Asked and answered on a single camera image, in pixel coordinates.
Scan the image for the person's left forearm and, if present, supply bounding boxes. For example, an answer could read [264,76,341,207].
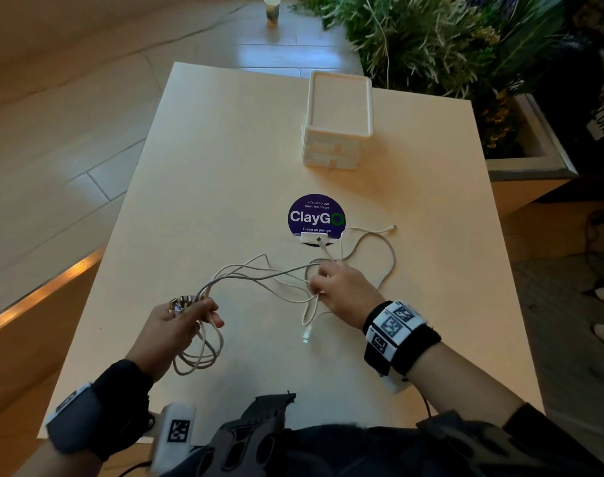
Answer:
[13,439,104,477]

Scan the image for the thin white wire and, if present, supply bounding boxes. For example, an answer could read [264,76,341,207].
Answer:
[361,0,391,91]

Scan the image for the person's left hand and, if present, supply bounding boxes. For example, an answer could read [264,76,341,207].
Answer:
[125,297,225,383]

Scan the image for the grey wooden planter box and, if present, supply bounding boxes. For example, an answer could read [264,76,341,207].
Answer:
[483,93,579,219]

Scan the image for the round purple sticker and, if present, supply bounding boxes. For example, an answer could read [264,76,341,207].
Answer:
[287,194,346,240]

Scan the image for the brown wooden bench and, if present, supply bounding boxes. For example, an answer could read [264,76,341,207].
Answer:
[0,245,107,423]

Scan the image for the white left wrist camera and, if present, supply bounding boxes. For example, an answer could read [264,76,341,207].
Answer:
[150,403,197,475]

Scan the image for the black left camera cable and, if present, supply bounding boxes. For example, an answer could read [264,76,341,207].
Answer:
[117,459,154,477]

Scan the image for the person's right hand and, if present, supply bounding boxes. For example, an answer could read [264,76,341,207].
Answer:
[309,261,386,331]

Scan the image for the white charging cable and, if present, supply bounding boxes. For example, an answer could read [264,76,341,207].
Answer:
[168,224,398,377]

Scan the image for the green potted plants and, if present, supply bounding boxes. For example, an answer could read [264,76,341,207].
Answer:
[289,0,576,160]

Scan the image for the person's right forearm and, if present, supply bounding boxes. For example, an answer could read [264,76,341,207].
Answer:
[406,340,527,428]

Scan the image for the black left wristband with markers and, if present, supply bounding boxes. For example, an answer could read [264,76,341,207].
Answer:
[44,360,155,462]

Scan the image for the black chest harness mount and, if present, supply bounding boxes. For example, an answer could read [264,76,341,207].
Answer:
[160,392,298,477]

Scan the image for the black right wristband with markers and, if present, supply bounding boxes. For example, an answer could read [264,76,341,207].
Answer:
[363,300,442,377]

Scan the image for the white plastic drawer box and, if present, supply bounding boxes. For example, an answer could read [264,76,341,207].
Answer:
[301,70,374,170]

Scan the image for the black wristband with markers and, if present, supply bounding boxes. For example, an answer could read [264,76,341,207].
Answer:
[363,300,442,377]
[44,360,155,462]

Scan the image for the person's dark clothing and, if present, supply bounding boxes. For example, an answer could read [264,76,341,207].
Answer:
[160,401,604,477]

